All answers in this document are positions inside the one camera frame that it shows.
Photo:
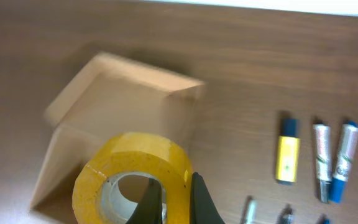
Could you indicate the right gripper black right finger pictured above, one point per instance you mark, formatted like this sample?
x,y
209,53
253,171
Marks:
x,y
202,208

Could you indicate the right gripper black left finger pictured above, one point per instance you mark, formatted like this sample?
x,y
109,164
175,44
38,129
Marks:
x,y
149,209

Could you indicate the yellow tape roll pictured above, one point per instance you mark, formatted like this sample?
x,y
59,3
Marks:
x,y
113,182

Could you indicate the yellow highlighter black cap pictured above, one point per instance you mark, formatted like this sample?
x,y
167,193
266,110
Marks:
x,y
287,152

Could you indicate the brown cardboard box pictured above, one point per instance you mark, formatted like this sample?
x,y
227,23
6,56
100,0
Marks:
x,y
109,96

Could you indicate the black whiteboard marker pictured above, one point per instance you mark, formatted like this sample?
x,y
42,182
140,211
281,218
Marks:
x,y
322,141

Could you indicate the black sharpie marker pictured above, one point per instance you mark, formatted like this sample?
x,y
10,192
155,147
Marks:
x,y
250,212

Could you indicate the black gel pen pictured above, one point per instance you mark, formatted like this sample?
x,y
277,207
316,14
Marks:
x,y
286,218

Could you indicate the blue gel pen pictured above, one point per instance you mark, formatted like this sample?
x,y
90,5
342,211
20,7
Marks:
x,y
326,221

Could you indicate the blue whiteboard marker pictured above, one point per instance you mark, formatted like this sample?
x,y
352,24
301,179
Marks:
x,y
345,157

